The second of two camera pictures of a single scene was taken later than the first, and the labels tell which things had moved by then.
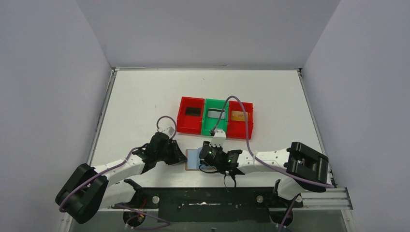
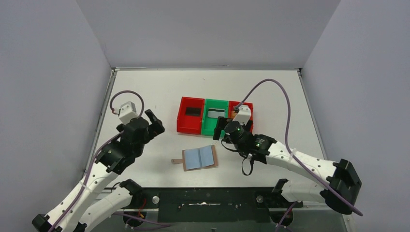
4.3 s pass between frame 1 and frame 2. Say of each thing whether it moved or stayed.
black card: stayed
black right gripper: moved
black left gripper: moved
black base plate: stayed
